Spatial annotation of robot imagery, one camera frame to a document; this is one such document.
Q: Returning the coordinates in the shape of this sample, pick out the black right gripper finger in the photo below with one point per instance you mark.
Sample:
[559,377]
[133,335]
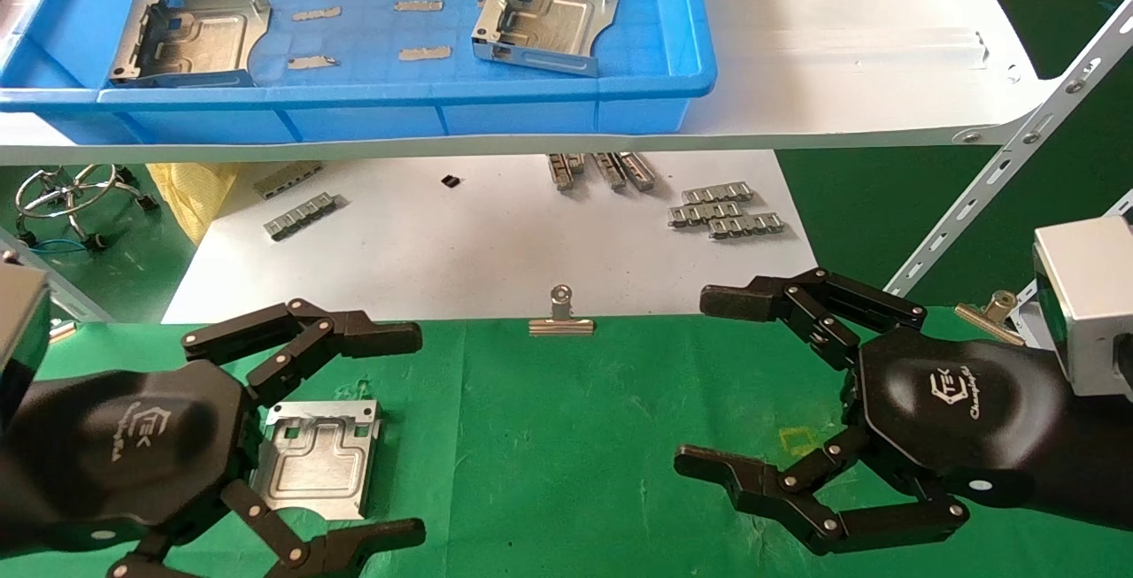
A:
[752,299]
[752,482]

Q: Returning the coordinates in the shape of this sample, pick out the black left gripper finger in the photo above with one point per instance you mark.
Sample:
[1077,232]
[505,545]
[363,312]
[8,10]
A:
[372,538]
[372,336]

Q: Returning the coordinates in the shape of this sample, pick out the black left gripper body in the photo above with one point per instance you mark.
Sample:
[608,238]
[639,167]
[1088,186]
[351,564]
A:
[133,445]

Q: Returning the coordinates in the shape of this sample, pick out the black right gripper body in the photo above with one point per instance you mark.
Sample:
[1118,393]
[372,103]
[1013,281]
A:
[965,410]

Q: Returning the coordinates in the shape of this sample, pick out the grey sheet metal bracket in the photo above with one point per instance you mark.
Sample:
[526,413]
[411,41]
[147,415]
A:
[549,20]
[204,38]
[319,463]

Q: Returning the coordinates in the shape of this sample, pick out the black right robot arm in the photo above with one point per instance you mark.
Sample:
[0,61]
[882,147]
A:
[1098,454]

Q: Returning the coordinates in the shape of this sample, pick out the grey metal connector strip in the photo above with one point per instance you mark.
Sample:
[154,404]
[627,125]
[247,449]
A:
[288,180]
[301,215]
[609,169]
[717,193]
[746,225]
[639,171]
[705,213]
[563,171]

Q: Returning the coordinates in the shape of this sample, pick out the white flat board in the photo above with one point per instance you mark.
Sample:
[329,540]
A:
[487,242]

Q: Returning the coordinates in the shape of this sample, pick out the green table cloth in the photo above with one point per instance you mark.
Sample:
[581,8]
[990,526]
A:
[575,472]

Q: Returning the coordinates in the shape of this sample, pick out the silver binder clip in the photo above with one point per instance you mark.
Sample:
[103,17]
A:
[561,324]

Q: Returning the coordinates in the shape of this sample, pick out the yellow plastic bag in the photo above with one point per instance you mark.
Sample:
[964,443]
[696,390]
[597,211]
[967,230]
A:
[190,197]

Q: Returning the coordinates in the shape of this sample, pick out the chrome stool base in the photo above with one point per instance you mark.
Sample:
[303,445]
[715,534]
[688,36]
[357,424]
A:
[71,206]

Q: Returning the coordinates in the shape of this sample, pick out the white shelf board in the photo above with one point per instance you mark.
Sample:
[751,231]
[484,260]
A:
[841,47]

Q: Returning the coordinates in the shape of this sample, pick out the blue plastic tray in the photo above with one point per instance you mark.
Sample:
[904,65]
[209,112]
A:
[531,109]

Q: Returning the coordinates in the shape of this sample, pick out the small flat metal strip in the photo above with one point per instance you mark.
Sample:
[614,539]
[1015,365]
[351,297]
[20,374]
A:
[312,62]
[419,5]
[425,53]
[316,13]

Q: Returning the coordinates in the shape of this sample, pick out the grey metal frame bar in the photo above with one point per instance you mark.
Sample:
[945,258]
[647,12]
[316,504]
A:
[81,306]

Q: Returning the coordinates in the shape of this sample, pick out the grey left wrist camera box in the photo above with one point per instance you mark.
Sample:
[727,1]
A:
[19,330]

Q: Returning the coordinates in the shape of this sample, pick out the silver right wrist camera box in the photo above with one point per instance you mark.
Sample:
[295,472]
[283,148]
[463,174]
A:
[1093,295]

